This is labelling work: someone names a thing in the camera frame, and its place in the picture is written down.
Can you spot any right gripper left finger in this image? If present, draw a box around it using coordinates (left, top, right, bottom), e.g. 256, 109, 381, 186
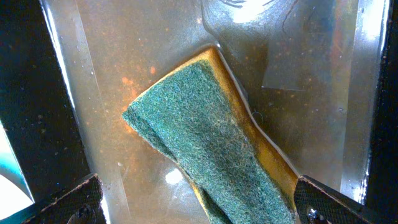
1, 174, 106, 224

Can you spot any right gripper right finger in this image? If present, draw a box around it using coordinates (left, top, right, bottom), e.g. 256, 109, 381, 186
294, 175, 397, 224

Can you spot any white plate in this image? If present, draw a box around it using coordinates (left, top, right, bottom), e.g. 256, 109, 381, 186
0, 175, 33, 220

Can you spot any green yellow sponge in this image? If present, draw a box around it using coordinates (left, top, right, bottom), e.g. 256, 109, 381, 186
123, 47, 297, 223

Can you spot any teal plastic tray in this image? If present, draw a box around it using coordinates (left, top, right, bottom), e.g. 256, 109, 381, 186
0, 121, 35, 203

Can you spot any black water tray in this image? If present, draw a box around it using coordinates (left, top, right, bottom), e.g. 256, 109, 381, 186
1, 1, 397, 223

